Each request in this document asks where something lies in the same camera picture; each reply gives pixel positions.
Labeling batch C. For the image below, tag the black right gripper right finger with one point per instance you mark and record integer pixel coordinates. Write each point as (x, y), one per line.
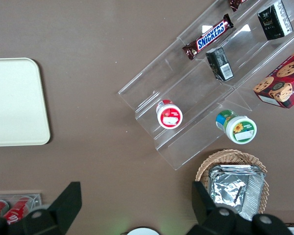
(210, 220)

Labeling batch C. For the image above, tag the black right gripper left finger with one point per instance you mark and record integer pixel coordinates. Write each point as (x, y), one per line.
(56, 215)

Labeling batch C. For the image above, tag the light wicker basket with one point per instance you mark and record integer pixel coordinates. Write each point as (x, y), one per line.
(235, 156)

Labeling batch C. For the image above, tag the cream plastic serving tray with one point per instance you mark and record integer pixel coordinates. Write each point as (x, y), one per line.
(14, 102)

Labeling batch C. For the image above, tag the clear acrylic bottle rack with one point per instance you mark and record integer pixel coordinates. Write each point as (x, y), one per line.
(36, 198)

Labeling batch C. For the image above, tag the foil wrapped package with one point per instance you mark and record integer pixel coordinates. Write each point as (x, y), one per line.
(235, 167)
(227, 191)

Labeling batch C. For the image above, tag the green lid yogurt cup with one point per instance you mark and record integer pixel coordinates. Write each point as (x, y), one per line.
(242, 129)

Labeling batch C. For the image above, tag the red lid yogurt cup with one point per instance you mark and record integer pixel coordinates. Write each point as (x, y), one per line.
(169, 117)

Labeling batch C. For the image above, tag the clear acrylic tiered shelf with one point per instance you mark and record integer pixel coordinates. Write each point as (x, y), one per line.
(176, 73)

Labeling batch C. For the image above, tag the red plaid cookie box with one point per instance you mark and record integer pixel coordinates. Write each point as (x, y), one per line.
(281, 83)

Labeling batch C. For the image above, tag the black drink carton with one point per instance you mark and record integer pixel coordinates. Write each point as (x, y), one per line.
(219, 63)
(274, 22)

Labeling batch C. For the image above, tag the Snickers chocolate bar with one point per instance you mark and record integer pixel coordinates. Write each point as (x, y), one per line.
(235, 3)
(210, 36)

